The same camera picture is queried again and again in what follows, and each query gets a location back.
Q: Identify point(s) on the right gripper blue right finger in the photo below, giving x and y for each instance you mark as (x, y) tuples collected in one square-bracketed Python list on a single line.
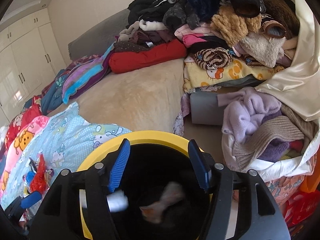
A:
[(200, 166)]

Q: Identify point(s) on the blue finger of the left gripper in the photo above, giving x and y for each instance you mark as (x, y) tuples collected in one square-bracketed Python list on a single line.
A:
[(30, 200)]

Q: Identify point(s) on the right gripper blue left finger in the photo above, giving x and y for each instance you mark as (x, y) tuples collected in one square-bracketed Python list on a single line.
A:
[(118, 168)]

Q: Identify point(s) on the red plastic wrapper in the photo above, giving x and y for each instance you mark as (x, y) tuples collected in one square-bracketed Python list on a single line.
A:
[(38, 182)]

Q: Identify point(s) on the orange white snack wrapper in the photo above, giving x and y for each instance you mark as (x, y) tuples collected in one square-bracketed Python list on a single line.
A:
[(154, 213)]

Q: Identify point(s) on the yellow rimmed black trash bin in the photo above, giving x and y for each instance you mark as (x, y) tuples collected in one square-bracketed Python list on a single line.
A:
[(156, 159)]

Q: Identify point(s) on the pink cartoon bear blanket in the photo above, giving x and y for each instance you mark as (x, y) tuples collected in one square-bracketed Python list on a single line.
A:
[(18, 146)]

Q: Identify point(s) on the light blue Hello Kitty quilt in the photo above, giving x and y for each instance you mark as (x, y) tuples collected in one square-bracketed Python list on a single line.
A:
[(65, 142)]

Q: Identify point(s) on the lavender knit sweater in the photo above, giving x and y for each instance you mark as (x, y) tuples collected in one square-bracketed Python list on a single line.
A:
[(245, 110)]

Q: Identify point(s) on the red floral blanket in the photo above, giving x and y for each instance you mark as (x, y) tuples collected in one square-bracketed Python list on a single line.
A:
[(22, 119)]

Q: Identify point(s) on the yellow Hello Kitty blanket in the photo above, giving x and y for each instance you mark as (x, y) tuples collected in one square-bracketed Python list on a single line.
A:
[(236, 74)]

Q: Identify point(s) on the beige ribbed knit sweater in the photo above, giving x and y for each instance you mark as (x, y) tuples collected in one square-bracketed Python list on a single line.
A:
[(273, 138)]

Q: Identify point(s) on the dark blue leaf blanket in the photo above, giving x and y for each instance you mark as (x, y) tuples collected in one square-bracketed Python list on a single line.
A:
[(51, 96)]

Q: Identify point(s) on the purple blue striped pillow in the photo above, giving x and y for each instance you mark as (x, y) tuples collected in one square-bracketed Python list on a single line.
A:
[(85, 75)]

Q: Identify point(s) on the red folded cushion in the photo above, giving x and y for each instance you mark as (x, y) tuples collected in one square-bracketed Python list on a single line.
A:
[(123, 62)]

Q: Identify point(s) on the cream satin curtain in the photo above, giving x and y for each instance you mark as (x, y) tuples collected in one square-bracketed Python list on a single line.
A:
[(298, 85)]

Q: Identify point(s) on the grey bed headboard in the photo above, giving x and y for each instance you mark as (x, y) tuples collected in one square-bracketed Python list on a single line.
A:
[(97, 39)]

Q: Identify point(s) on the white built-in wardrobe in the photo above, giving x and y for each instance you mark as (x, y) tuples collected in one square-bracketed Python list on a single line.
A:
[(30, 59)]

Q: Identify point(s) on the pile of dark clothes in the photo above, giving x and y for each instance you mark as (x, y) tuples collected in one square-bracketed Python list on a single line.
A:
[(263, 31)]

